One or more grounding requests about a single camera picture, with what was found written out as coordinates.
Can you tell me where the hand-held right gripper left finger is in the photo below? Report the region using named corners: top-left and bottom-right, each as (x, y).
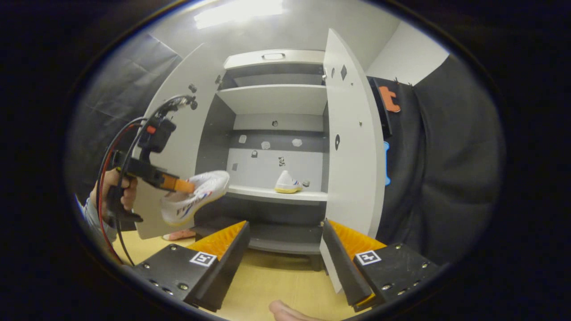
top-left (129, 220), bottom-right (251, 313)

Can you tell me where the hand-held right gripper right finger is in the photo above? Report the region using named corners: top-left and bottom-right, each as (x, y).
top-left (321, 218), bottom-right (442, 313)

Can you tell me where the white striped shoe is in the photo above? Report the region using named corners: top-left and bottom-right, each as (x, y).
top-left (274, 170), bottom-right (303, 194)
top-left (160, 170), bottom-right (230, 226)

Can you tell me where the white shoe cabinet door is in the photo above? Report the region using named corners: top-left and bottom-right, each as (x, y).
top-left (319, 28), bottom-right (386, 294)
top-left (132, 42), bottom-right (226, 240)

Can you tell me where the white shoe cabinet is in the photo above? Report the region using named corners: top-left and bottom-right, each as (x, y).
top-left (194, 49), bottom-right (331, 272)

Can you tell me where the white cabinet drawer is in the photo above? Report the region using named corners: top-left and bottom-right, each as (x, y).
top-left (223, 49), bottom-right (326, 70)

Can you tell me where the black backdrop cloth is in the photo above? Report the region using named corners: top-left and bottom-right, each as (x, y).
top-left (66, 32), bottom-right (184, 203)
top-left (366, 53), bottom-right (508, 267)

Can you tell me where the person's bare foot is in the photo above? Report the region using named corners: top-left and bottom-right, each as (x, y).
top-left (269, 300), bottom-right (327, 321)

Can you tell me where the black cable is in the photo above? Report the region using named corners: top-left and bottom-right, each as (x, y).
top-left (114, 95), bottom-right (180, 267)

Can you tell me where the red cable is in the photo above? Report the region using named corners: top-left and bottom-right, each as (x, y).
top-left (97, 123), bottom-right (148, 264)

